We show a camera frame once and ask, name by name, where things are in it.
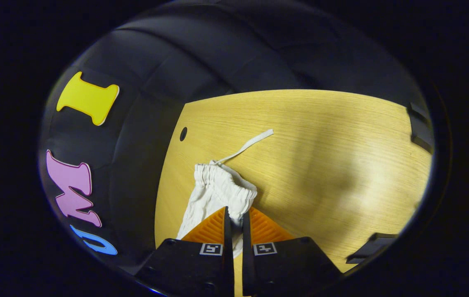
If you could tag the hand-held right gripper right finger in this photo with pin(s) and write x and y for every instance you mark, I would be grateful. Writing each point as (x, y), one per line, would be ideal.
(246, 235)

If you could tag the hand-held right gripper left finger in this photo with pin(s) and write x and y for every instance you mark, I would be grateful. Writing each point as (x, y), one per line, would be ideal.
(228, 235)

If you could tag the black table clamp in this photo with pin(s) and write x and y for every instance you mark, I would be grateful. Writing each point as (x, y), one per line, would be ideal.
(420, 128)
(368, 247)

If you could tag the black backdrop cloth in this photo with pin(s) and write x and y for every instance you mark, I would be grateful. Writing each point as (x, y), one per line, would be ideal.
(143, 82)

